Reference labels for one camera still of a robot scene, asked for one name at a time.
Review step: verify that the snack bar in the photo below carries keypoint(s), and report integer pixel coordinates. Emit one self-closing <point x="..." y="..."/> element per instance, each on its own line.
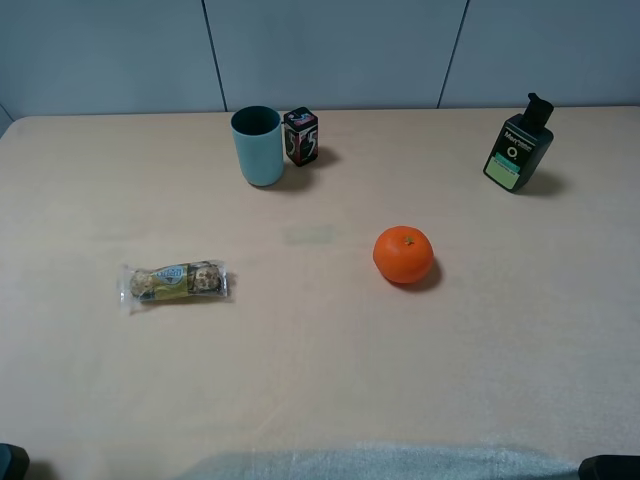
<point x="140" y="288"/>

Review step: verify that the black object bottom right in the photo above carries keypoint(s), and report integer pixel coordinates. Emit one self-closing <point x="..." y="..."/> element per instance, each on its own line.
<point x="610" y="467"/>

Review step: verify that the black object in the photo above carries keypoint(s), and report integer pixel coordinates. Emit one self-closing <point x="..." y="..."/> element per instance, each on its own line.
<point x="14" y="462"/>
<point x="610" y="467"/>

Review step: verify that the black object bottom left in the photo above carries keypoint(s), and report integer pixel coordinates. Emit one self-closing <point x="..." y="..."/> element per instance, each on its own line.
<point x="14" y="462"/>

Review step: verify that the orange mandarin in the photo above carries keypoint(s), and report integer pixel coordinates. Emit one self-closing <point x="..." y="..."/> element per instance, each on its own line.
<point x="403" y="254"/>

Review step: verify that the black gum box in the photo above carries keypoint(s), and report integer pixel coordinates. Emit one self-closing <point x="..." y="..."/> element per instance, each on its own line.
<point x="301" y="128"/>

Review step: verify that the light blue cup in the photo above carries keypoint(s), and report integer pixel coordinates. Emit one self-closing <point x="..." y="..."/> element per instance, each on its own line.
<point x="257" y="135"/>

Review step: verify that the grey cloth at table edge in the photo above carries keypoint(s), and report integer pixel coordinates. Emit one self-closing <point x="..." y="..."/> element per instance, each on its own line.
<point x="385" y="461"/>

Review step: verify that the dark green lotion bottle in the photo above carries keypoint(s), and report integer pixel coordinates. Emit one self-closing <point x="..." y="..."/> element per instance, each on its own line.
<point x="521" y="144"/>

